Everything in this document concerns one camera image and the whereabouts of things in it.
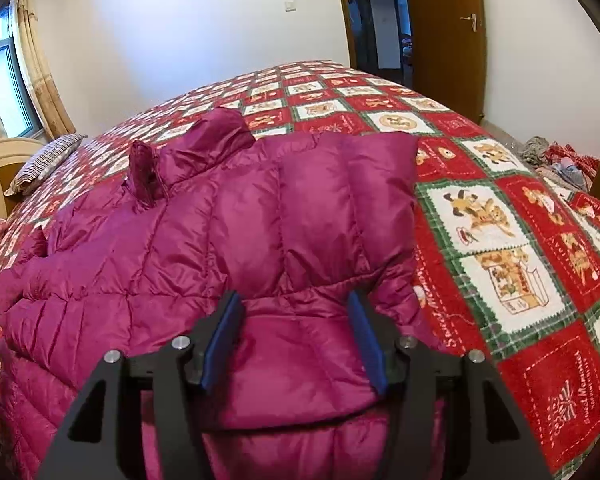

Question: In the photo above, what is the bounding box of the magenta puffer jacket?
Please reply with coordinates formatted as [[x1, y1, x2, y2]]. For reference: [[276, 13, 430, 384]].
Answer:
[[0, 108, 432, 479]]

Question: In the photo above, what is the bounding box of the clothes pile on floor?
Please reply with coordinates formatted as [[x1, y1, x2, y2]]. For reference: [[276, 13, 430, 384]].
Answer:
[[518, 136, 600, 193]]

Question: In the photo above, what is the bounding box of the red patchwork bear bedspread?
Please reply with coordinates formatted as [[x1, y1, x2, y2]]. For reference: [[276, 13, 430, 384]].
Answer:
[[0, 61, 600, 479]]

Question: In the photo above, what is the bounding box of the striped pillow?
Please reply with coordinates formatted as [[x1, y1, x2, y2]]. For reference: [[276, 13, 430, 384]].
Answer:
[[4, 133, 86, 197]]

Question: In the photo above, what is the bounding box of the cream wooden headboard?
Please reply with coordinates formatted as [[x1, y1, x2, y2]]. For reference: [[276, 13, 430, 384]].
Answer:
[[0, 138, 43, 219]]

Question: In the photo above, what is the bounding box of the window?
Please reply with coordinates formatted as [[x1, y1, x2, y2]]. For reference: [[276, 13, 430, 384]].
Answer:
[[0, 6, 43, 139]]

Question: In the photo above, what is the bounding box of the beige right curtain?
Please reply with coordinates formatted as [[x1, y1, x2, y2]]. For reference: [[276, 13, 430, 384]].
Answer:
[[10, 0, 76, 140]]

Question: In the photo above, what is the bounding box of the brown wooden door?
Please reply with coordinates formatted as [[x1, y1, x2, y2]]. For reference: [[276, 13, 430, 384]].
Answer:
[[407, 0, 486, 124]]

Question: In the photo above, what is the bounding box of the wall light switch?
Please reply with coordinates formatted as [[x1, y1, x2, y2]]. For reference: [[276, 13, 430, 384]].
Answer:
[[285, 0, 297, 12]]

